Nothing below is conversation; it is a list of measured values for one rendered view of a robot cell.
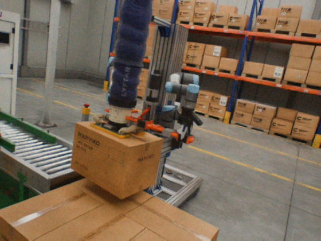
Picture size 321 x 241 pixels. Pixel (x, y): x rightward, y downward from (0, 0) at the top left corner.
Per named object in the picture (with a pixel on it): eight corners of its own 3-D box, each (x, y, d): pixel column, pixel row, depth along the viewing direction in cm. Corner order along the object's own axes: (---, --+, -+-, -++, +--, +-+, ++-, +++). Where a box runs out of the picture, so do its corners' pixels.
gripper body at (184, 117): (181, 122, 180) (185, 105, 178) (192, 125, 176) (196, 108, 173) (176, 123, 174) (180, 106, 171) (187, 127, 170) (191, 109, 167)
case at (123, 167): (70, 168, 217) (75, 122, 208) (105, 158, 249) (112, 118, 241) (121, 199, 184) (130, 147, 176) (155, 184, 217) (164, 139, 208)
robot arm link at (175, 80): (169, 69, 220) (166, 79, 174) (182, 71, 220) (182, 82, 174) (167, 82, 224) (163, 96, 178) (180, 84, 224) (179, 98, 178)
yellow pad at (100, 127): (89, 125, 206) (90, 119, 205) (98, 124, 214) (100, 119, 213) (121, 139, 188) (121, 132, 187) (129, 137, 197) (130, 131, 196)
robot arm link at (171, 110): (160, 116, 256) (163, 103, 252) (174, 119, 255) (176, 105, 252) (160, 119, 244) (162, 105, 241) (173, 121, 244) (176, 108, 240)
